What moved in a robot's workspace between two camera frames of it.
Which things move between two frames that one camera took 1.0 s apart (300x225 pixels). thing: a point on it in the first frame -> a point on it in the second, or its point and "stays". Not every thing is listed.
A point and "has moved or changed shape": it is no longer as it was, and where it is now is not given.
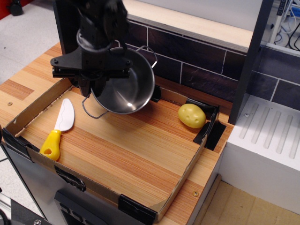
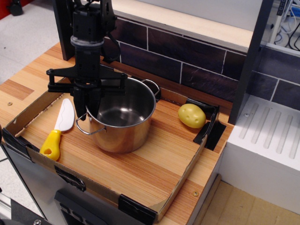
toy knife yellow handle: (50, 152) stays
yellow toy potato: (191, 115) stays
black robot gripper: (92, 67) -> (87, 73)
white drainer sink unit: (262, 155) stays
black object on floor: (16, 8) stays
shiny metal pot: (125, 95) has moved or changed shape
